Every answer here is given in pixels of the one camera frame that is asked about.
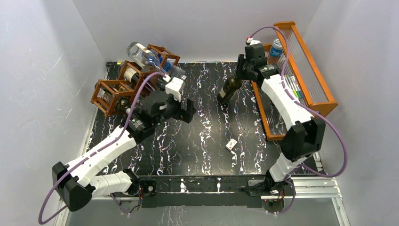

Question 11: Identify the dark green wine bottle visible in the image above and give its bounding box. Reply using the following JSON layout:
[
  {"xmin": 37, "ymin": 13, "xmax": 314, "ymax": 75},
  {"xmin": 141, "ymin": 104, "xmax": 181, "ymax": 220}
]
[{"xmin": 216, "ymin": 76, "xmax": 243, "ymax": 105}]

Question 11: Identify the gold-capped red wine bottle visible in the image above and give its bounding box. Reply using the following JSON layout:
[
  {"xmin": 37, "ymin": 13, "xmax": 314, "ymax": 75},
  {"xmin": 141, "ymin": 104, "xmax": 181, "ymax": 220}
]
[{"xmin": 119, "ymin": 65, "xmax": 172, "ymax": 94}]

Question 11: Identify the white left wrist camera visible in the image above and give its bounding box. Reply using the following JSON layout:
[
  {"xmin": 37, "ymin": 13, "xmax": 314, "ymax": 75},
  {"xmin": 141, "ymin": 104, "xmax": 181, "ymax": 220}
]
[{"xmin": 165, "ymin": 75, "xmax": 187, "ymax": 102}]

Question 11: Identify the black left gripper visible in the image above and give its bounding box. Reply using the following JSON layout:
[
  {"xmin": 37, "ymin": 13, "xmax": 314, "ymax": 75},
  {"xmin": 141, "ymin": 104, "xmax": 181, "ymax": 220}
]
[{"xmin": 153, "ymin": 92, "xmax": 196, "ymax": 127}]

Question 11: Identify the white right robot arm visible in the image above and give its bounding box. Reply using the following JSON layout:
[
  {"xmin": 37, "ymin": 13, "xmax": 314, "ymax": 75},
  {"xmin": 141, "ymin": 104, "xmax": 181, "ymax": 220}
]
[{"xmin": 236, "ymin": 41, "xmax": 326, "ymax": 196}]

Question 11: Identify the blue labelled plastic bottle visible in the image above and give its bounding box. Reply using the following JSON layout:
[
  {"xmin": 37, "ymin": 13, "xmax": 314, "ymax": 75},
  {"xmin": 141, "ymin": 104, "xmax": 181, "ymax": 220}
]
[{"xmin": 163, "ymin": 60, "xmax": 187, "ymax": 81}]

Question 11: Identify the silver-capped dark wine bottle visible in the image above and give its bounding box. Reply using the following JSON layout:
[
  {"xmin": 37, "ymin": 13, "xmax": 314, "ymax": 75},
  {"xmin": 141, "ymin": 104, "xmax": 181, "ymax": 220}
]
[{"xmin": 94, "ymin": 89, "xmax": 132, "ymax": 117}]

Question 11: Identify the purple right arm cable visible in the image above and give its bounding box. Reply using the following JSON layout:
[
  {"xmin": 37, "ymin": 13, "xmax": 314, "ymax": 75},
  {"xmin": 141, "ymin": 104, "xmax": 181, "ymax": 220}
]
[{"xmin": 249, "ymin": 25, "xmax": 348, "ymax": 216}]

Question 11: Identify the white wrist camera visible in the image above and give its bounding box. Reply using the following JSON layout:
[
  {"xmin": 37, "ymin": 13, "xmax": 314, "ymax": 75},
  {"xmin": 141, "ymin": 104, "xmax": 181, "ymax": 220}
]
[
  {"xmin": 246, "ymin": 37, "xmax": 262, "ymax": 46},
  {"xmin": 165, "ymin": 75, "xmax": 187, "ymax": 102}
]

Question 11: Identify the orange wooden display shelf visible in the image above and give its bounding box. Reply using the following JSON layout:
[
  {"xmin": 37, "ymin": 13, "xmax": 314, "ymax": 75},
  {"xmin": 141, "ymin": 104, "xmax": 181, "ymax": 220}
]
[{"xmin": 252, "ymin": 21, "xmax": 338, "ymax": 141}]

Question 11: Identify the blue lidded small jar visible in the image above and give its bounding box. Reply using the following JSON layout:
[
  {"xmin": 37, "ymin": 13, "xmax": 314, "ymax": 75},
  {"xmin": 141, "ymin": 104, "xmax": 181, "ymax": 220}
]
[{"xmin": 270, "ymin": 39, "xmax": 283, "ymax": 57}]

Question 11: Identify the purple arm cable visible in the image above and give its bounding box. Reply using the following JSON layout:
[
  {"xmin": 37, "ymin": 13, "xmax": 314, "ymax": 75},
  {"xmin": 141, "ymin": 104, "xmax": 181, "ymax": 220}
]
[
  {"xmin": 38, "ymin": 72, "xmax": 170, "ymax": 225},
  {"xmin": 249, "ymin": 25, "xmax": 348, "ymax": 216}
]

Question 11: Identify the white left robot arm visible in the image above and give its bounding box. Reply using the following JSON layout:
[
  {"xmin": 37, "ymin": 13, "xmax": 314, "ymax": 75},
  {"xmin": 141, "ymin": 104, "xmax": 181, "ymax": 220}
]
[{"xmin": 52, "ymin": 91, "xmax": 197, "ymax": 211}]

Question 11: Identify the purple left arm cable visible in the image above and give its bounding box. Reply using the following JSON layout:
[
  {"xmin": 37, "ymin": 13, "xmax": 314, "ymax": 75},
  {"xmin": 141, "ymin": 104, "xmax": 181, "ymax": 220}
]
[{"xmin": 38, "ymin": 72, "xmax": 170, "ymax": 225}]

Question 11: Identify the small white box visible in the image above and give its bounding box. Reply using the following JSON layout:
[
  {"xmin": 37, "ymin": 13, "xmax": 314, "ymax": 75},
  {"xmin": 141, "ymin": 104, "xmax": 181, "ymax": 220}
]
[{"xmin": 225, "ymin": 138, "xmax": 237, "ymax": 151}]

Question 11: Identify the clear glass corked bottle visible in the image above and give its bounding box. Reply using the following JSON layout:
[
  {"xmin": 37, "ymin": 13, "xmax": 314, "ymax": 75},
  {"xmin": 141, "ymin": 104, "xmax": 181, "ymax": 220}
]
[{"xmin": 127, "ymin": 41, "xmax": 171, "ymax": 82}]

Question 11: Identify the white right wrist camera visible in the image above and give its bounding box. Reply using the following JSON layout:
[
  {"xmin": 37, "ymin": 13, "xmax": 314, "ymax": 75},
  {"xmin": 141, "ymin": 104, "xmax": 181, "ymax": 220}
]
[{"xmin": 246, "ymin": 37, "xmax": 262, "ymax": 46}]

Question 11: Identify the row of coloured markers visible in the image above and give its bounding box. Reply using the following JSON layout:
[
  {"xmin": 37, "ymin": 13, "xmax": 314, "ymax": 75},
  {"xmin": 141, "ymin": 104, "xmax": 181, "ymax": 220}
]
[{"xmin": 284, "ymin": 74, "xmax": 304, "ymax": 99}]

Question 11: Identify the brown wooden wine rack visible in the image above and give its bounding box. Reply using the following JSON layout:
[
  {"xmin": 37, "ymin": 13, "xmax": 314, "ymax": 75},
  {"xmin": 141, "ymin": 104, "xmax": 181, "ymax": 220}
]
[{"xmin": 90, "ymin": 44, "xmax": 180, "ymax": 104}]

